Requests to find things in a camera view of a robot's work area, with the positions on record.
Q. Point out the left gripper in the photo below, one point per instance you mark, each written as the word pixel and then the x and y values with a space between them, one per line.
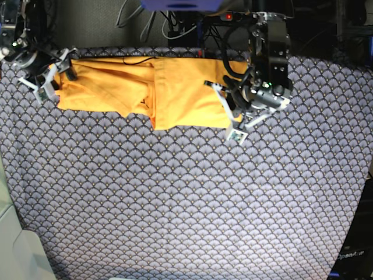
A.
pixel 248 106

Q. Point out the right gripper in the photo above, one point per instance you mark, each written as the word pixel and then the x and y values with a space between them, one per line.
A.
pixel 37 63

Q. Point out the yellow T-shirt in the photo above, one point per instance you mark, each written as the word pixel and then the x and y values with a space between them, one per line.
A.
pixel 170 91

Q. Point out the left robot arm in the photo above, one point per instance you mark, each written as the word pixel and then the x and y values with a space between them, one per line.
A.
pixel 268 43

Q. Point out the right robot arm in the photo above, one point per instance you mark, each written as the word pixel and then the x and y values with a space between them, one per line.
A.
pixel 26 43

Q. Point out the thin black thread loop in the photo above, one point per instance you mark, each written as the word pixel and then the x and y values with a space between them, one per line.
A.
pixel 132 61

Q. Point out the black power strip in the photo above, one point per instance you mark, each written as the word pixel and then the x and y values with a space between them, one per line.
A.
pixel 234 16

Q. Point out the blue fan-patterned tablecloth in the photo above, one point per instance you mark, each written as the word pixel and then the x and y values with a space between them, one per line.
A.
pixel 110 197

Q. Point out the grey plastic bin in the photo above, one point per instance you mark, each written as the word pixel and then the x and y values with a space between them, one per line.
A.
pixel 22 254

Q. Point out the black OpenArm box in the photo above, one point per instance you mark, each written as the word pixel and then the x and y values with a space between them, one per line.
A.
pixel 355 258

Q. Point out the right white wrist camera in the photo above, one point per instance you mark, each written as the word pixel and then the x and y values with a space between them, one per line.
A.
pixel 43 93

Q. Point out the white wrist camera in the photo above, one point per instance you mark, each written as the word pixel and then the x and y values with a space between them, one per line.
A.
pixel 236 135
pixel 43 93

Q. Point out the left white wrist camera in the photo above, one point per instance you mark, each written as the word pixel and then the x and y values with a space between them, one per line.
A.
pixel 236 135

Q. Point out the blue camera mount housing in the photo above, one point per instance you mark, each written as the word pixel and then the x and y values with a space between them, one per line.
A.
pixel 182 5

